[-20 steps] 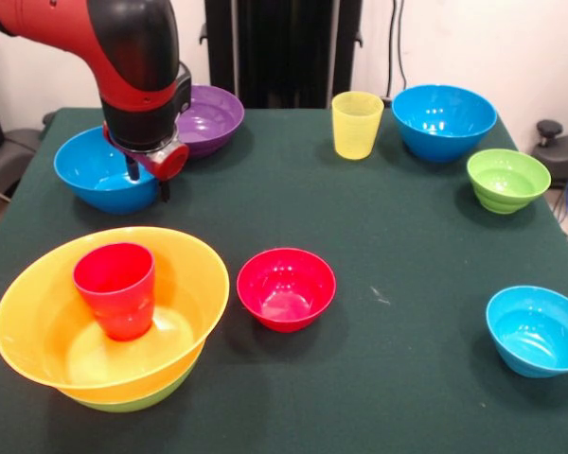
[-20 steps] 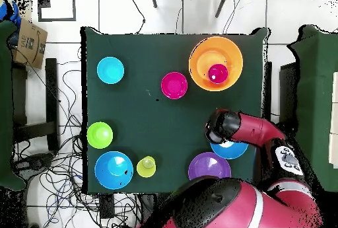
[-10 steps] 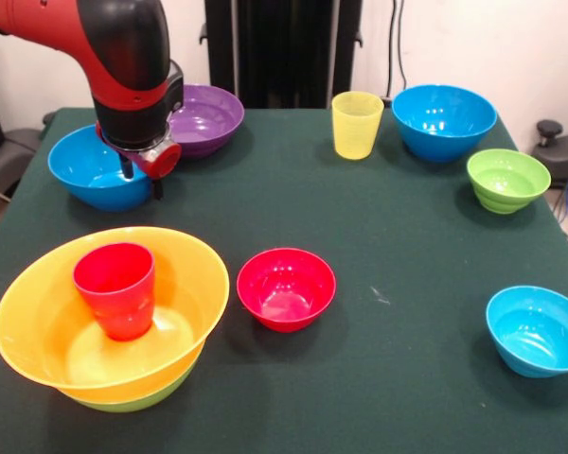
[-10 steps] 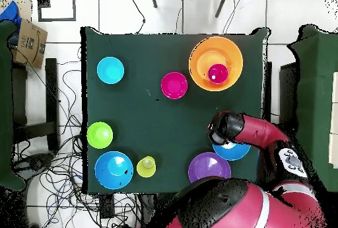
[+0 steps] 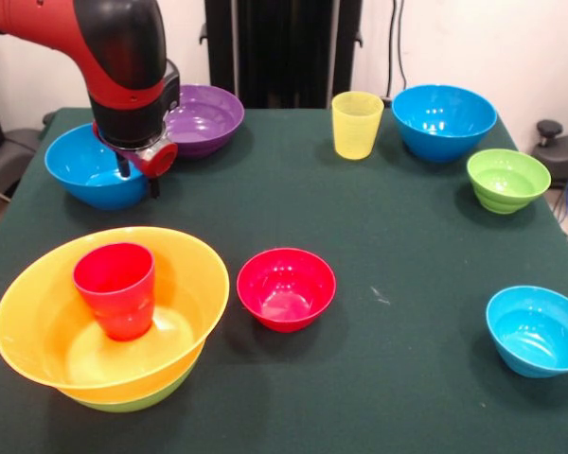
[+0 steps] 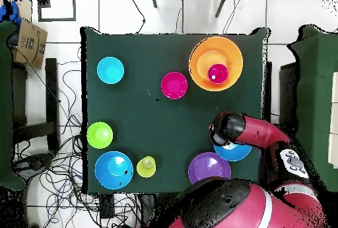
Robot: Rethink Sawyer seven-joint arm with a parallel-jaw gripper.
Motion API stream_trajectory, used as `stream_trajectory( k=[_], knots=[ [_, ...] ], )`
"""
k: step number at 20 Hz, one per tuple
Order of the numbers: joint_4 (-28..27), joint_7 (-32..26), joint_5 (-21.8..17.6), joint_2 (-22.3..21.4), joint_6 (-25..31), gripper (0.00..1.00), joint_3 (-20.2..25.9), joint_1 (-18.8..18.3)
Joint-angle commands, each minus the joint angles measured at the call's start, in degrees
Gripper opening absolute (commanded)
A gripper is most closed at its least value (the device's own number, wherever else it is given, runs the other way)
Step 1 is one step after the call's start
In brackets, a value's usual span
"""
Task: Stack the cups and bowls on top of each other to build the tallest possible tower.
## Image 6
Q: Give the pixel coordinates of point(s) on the red cup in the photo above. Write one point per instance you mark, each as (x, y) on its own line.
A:
(218, 74)

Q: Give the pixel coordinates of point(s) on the large purple bowl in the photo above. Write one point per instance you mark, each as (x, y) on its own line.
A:
(208, 167)

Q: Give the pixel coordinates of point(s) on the large orange bowl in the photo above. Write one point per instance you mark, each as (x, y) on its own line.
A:
(211, 51)

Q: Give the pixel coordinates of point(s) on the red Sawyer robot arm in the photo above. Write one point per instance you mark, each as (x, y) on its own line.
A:
(261, 132)

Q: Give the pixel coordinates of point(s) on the dark green tablecloth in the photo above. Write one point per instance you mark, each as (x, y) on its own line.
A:
(148, 122)

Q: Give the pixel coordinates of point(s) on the small red bowl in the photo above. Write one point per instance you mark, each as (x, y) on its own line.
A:
(174, 85)

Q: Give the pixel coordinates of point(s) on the yellow cup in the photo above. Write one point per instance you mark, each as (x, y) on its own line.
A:
(146, 166)

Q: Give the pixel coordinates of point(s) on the small green bowl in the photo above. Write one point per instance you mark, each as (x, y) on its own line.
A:
(99, 135)

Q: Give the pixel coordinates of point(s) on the small light blue bowl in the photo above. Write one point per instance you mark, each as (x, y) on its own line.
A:
(110, 70)

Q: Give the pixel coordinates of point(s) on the black power box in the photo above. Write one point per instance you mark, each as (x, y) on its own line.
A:
(107, 205)

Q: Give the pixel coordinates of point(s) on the black stand base with knob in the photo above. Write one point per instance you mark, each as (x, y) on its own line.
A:
(34, 163)

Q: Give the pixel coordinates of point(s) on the green covered side table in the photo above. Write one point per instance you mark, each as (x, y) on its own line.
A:
(5, 106)
(317, 93)

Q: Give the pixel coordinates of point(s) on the cardboard box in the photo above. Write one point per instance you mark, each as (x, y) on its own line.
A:
(30, 45)

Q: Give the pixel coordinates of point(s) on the blue cloth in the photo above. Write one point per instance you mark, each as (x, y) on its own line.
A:
(10, 14)

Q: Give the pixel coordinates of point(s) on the black bench frame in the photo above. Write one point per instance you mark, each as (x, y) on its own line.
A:
(51, 93)

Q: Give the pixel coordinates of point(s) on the black side frame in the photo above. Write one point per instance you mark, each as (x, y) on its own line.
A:
(287, 93)

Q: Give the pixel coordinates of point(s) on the black square floor frame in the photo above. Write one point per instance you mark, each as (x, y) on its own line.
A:
(43, 0)

